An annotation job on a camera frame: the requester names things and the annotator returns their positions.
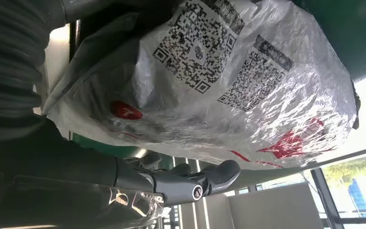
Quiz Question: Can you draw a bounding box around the white partition panel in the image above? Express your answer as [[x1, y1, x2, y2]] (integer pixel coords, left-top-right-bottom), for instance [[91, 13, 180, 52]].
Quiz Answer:
[[176, 182, 325, 229]]

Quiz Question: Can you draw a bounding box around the glass window with frame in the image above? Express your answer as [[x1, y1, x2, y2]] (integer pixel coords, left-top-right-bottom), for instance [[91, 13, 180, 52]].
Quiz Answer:
[[320, 151, 366, 229]]

